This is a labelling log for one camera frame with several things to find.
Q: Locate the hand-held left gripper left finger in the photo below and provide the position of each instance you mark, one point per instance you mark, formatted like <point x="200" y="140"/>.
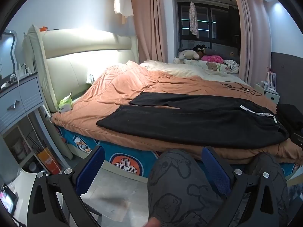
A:
<point x="91" y="167"/>

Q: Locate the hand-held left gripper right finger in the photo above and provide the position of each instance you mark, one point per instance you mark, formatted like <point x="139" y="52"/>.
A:
<point x="216" y="170"/>

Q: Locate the black pants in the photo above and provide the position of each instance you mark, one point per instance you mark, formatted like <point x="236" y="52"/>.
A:
<point x="189" y="125"/>

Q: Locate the person's patterned grey trousers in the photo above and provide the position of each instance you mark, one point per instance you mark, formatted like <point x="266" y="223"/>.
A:
<point x="180" y="182"/>

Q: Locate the orange carton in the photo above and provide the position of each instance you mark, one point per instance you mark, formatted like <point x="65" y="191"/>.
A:
<point x="48" y="160"/>

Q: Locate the blue printed bed sheet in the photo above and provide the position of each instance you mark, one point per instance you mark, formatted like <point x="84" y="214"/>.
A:
<point x="132" y="155"/>

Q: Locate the green tissue box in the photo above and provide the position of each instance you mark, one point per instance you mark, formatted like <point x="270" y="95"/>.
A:
<point x="65" y="105"/>

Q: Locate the white power strip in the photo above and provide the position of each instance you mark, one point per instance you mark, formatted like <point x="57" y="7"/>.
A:
<point x="45" y="113"/>

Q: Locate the phone with lit screen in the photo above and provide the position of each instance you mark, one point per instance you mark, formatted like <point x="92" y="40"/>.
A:
<point x="8" y="198"/>

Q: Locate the black box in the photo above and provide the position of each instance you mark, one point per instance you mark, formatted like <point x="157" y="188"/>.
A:
<point x="290" y="115"/>

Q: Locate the white nightstand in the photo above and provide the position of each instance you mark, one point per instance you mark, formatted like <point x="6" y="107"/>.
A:
<point x="272" y="97"/>

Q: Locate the grey-blue dresser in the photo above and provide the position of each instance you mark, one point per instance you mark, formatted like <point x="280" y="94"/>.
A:
<point x="26" y="97"/>

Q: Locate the orange blanket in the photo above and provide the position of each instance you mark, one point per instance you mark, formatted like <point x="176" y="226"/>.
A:
<point x="142" y="82"/>

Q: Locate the cream padded headboard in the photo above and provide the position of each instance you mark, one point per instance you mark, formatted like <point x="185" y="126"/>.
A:
<point x="82" y="63"/>

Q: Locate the cream bear print quilt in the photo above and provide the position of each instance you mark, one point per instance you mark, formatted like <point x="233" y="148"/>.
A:
<point x="184" y="69"/>

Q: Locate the red and white rack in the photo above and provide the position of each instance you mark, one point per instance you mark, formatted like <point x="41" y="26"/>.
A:
<point x="272" y="80"/>

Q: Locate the black and white printed cloth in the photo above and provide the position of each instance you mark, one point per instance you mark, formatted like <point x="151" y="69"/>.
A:
<point x="230" y="63"/>

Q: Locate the pink cloth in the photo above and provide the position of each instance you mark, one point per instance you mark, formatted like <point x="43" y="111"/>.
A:
<point x="211" y="58"/>

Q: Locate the beige plush toy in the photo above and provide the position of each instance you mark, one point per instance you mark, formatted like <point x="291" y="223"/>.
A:
<point x="189" y="54"/>

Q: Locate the black plush toy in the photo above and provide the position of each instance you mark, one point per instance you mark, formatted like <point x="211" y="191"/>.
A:
<point x="198" y="49"/>

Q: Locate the small orange object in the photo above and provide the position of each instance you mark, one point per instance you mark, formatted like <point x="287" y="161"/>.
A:
<point x="43" y="28"/>

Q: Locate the floral hanging garment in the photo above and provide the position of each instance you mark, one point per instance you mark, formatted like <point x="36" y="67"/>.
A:
<point x="193" y="21"/>

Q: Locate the curved frame mirror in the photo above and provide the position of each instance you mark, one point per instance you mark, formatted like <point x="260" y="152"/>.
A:
<point x="6" y="52"/>

